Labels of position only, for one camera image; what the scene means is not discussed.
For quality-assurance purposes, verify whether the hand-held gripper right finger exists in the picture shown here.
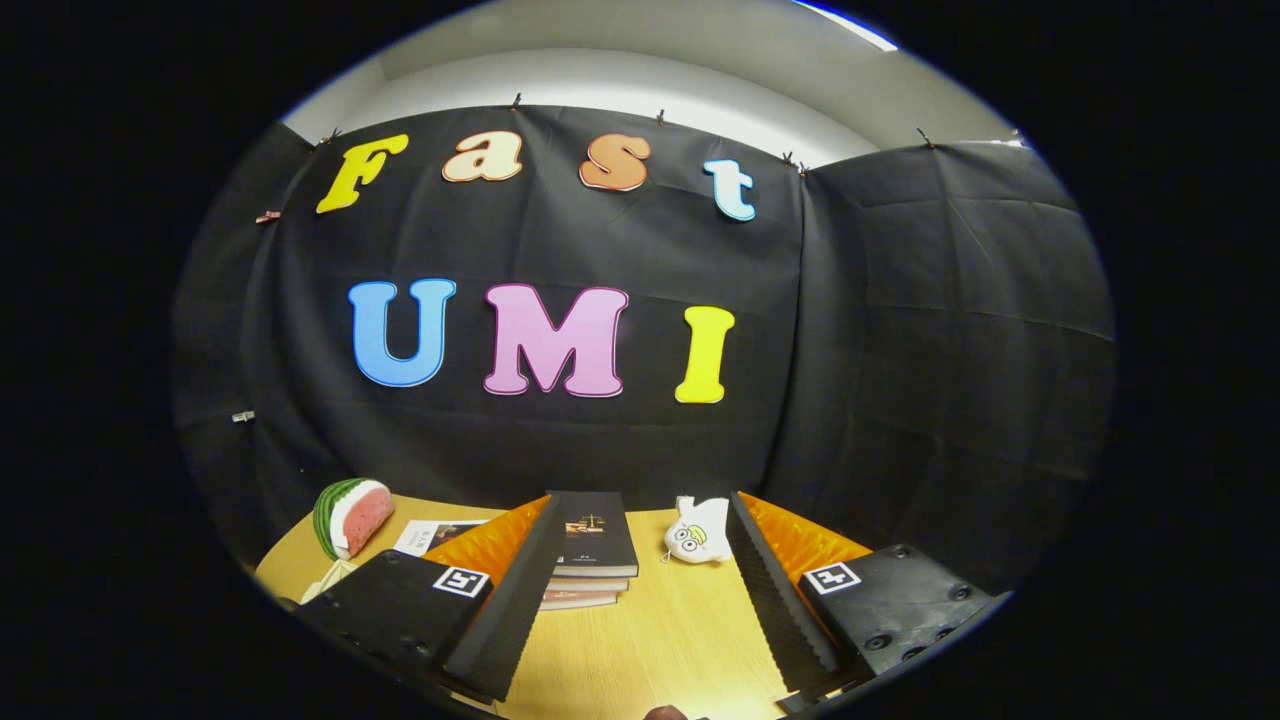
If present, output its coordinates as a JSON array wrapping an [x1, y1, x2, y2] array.
[[727, 489, 1011, 706]]

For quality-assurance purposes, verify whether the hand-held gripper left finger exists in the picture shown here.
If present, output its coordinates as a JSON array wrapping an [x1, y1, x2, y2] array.
[[298, 492, 566, 704]]

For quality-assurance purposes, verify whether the beige fabric storage box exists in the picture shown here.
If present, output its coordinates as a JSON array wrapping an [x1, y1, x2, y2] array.
[[300, 558, 359, 604]]

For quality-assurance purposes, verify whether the white plush toy with face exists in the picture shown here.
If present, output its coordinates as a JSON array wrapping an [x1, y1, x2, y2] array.
[[662, 495, 733, 566]]

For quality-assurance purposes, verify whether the dark cover book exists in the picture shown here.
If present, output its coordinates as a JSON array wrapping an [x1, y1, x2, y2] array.
[[552, 490, 641, 579]]

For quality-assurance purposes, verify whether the portrait cover book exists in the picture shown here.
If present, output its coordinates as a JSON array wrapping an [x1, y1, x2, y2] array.
[[393, 518, 491, 559]]

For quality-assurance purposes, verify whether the watermelon slice toy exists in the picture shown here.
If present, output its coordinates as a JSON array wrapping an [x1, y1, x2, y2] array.
[[312, 478, 396, 561]]

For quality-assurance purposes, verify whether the row of black clips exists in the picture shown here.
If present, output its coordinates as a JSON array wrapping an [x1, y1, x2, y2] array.
[[315, 92, 941, 179]]

